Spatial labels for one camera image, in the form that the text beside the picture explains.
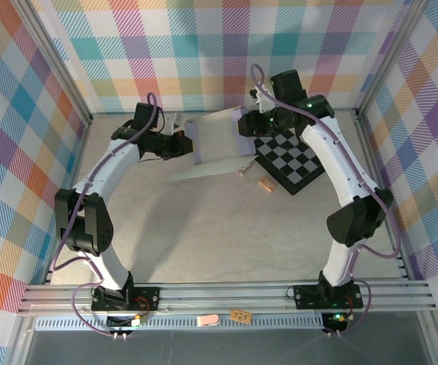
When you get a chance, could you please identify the lavender white paper box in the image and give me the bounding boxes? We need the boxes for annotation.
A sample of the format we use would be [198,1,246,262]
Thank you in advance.
[167,107,259,183]

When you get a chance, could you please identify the small orange box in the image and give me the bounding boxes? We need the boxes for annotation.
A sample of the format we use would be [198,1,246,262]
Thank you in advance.
[258,176,278,193]

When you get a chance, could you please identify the aluminium frame post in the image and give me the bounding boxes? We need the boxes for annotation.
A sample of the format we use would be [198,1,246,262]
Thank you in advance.
[354,0,430,121]
[13,0,93,125]

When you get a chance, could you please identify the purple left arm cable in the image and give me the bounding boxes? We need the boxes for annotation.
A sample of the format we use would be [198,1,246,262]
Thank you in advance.
[49,93,163,339]

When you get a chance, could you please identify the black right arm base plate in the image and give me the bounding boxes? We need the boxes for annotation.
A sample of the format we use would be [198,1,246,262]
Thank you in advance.
[292,282,365,310]

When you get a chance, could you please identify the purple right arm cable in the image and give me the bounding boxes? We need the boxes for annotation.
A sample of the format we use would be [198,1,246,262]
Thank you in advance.
[250,64,403,338]

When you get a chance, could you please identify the pink white eraser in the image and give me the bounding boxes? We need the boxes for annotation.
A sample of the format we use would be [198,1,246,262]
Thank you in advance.
[196,313,221,329]

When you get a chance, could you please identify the slotted grey cable duct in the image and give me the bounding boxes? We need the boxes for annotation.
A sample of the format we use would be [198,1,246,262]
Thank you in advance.
[34,313,325,332]

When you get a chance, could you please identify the black grey chessboard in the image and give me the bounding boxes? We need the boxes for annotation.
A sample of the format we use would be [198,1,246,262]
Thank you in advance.
[252,128,326,197]

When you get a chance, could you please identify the aluminium frame rail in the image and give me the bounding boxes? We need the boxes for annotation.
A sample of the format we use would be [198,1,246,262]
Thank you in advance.
[17,279,438,317]

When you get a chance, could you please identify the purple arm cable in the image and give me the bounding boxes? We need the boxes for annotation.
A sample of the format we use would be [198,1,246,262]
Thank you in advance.
[250,64,403,338]
[49,93,163,339]

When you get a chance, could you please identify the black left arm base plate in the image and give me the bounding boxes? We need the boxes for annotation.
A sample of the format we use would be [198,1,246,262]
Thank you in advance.
[90,284,161,314]

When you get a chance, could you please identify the black board with green light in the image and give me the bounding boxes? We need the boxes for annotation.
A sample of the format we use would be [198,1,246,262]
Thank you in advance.
[322,312,350,332]

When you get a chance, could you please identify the small wooden tag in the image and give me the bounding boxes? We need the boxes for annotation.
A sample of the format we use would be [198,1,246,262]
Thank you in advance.
[229,309,252,325]

